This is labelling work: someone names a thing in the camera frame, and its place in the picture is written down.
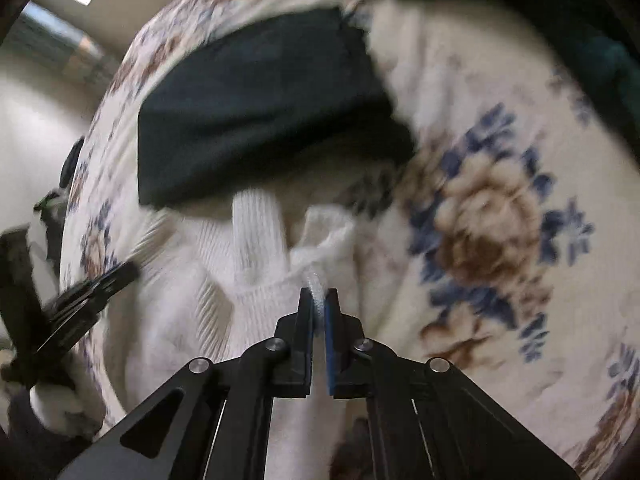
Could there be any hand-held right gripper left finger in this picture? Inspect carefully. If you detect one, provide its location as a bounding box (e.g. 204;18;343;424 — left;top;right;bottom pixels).
59;287;317;480

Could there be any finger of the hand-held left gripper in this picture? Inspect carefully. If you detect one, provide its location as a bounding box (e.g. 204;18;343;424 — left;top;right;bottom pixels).
37;259;142;357

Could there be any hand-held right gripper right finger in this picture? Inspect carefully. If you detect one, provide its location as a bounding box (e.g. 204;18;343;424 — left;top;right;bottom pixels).
324;287;582;480

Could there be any white knit sweater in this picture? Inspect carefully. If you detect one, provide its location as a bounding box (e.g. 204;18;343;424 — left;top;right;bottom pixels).
104;187;362;480

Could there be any bed with floral sheet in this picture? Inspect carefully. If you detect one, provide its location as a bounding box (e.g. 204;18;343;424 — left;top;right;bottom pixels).
59;0;640;480

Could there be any black folded garment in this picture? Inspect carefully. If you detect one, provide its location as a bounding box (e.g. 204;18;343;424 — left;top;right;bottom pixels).
136;5;417;212

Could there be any grey-green curtain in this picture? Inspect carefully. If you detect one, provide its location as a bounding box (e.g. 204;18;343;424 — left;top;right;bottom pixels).
9;0;123;88

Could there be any teal velvet blanket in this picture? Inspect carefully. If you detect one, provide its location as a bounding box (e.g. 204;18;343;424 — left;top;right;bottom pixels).
364;0;640;133

